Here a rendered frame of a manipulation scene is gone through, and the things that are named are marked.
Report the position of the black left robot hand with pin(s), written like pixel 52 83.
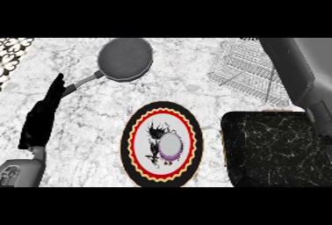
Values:
pixel 40 123

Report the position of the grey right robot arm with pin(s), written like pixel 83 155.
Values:
pixel 298 73

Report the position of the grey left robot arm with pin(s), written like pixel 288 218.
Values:
pixel 21 171

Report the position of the black tray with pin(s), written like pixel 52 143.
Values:
pixel 276 149

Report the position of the plate with red black rim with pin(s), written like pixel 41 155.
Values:
pixel 142 164

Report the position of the grey frying pan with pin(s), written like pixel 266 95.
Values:
pixel 126 58

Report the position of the can with purple rim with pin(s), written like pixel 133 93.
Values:
pixel 170 145

